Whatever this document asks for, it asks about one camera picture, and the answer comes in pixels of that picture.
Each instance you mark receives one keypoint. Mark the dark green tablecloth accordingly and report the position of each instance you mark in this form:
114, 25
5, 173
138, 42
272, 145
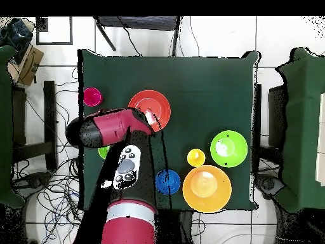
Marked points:
203, 76

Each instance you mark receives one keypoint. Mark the white board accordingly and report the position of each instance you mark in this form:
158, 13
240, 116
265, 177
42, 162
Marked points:
321, 139

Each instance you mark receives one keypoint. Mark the large yellow bowl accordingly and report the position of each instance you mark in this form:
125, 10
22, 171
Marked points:
207, 189

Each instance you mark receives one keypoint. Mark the grey base foot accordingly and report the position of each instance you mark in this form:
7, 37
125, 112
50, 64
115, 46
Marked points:
34, 181
269, 184

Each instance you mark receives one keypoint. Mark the dark blue bag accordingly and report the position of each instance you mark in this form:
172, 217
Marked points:
16, 34

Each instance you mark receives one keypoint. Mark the pink cup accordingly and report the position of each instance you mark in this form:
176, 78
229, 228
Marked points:
92, 97

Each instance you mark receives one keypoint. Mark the large shallow orange bowl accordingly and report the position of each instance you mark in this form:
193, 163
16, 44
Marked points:
155, 104

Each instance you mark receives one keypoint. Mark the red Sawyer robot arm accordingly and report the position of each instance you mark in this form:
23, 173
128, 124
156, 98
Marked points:
111, 127

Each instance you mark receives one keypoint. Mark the green bowl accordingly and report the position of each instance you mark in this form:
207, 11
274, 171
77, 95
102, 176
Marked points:
228, 149

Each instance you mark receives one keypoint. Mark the dark blue bowl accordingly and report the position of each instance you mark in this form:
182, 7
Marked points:
170, 182

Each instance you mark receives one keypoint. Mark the green covered side table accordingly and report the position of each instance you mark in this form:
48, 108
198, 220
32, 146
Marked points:
5, 127
302, 127

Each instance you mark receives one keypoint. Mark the black square frame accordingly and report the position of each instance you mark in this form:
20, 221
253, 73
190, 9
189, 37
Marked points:
71, 30

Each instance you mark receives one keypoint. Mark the cardboard box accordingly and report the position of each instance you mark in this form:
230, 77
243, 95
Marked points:
30, 66

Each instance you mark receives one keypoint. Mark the green cup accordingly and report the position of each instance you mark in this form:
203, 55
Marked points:
102, 152

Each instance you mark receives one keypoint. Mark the yellow cup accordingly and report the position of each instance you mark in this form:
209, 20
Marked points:
196, 157

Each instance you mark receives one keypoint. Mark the black table stand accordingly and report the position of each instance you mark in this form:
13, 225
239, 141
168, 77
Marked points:
50, 114
276, 114

